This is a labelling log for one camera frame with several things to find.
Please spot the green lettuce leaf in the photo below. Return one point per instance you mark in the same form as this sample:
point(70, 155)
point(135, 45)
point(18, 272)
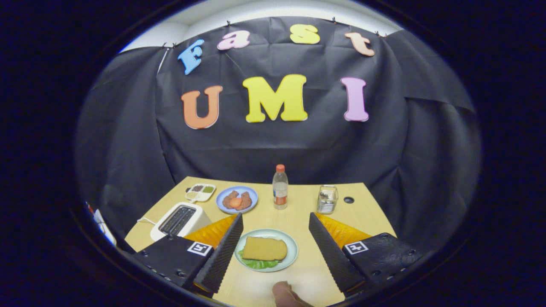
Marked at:
point(256, 264)

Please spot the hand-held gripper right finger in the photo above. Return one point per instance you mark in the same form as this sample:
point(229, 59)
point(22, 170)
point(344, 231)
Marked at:
point(330, 256)

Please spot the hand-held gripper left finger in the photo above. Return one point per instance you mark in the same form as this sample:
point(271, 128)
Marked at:
point(222, 260)

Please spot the clear water bottle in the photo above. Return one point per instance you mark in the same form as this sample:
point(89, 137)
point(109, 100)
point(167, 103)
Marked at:
point(280, 189)

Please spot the white toaster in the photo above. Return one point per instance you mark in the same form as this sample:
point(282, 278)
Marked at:
point(200, 219)

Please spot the blue plate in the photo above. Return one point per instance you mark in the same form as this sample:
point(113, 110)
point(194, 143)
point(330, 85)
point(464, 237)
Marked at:
point(251, 194)

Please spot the white divided seasoning dish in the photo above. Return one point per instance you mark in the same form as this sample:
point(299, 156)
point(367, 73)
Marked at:
point(200, 192)

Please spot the brown meat patty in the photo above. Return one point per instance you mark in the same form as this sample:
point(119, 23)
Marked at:
point(229, 196)
point(246, 199)

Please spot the red tomato slice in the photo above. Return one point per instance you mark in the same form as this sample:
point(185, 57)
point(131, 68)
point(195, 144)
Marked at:
point(235, 203)

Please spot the brown bread slice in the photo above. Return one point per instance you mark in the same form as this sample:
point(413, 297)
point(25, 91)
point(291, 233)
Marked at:
point(264, 248)

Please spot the pale green plate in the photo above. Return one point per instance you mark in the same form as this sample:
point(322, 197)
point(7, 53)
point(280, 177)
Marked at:
point(292, 247)

